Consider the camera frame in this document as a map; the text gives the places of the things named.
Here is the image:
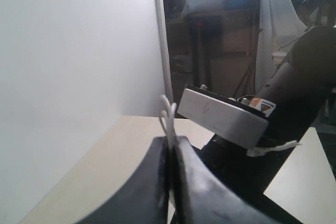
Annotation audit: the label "white hanging cloth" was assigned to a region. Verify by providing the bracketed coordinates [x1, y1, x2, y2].
[255, 0, 307, 91]

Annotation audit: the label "white wired earphones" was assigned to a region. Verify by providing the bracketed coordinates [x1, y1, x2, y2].
[158, 95, 177, 224]

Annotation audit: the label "wooden shelf background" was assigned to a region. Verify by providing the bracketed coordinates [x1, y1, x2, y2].
[165, 9, 259, 98]

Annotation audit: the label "white backdrop edge pole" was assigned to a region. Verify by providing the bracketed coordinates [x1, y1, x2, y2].
[155, 0, 173, 103]

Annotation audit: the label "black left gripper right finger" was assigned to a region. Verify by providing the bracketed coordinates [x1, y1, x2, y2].
[172, 136, 300, 223]

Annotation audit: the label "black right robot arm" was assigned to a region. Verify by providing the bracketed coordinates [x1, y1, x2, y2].
[177, 26, 335, 223]

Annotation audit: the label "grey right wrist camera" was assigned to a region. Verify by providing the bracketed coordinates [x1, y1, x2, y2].
[177, 86, 268, 149]

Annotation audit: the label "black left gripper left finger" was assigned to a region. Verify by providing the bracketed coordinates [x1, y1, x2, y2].
[78, 137, 169, 223]

